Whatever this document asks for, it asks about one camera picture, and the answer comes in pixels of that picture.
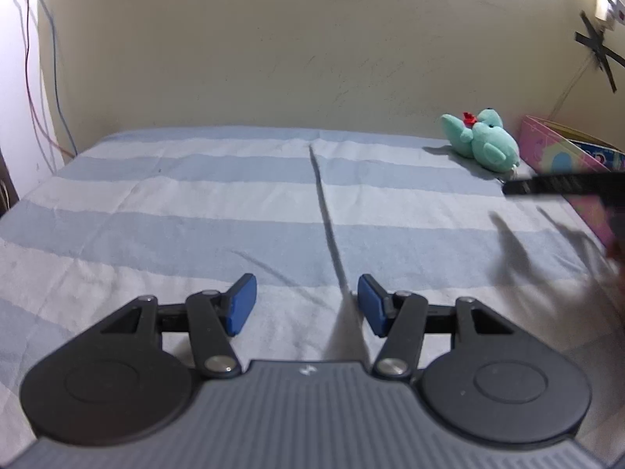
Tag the dark wooden furniture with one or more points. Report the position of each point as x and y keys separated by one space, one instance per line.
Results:
x=6 y=185

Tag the pink tin box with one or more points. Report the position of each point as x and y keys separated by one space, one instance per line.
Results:
x=542 y=141

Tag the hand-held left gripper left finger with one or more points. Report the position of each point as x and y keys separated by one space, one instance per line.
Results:
x=241 y=303

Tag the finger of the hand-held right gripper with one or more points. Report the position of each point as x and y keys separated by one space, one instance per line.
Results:
x=561 y=184

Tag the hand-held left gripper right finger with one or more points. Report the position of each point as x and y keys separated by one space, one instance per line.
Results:
x=372 y=303

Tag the teal plush toy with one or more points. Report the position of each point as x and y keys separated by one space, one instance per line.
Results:
x=493 y=146

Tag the black tape cross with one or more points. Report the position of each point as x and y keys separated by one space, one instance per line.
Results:
x=603 y=51

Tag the blue striped bed sheet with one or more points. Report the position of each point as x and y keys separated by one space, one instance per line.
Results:
x=195 y=205

